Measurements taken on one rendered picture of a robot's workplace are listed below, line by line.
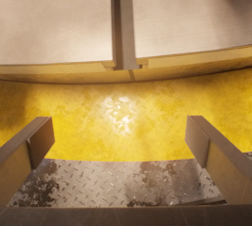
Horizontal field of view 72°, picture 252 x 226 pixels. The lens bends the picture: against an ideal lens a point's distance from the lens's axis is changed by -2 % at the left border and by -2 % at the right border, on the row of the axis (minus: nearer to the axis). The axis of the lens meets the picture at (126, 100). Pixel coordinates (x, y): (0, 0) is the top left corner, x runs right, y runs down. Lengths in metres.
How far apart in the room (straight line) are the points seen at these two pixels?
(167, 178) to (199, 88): 0.33
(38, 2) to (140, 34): 0.23
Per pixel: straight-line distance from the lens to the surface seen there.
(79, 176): 0.70
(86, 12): 0.40
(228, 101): 0.69
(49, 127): 0.17
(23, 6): 0.47
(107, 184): 0.68
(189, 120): 0.16
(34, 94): 0.76
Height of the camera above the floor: 0.63
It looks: 81 degrees down
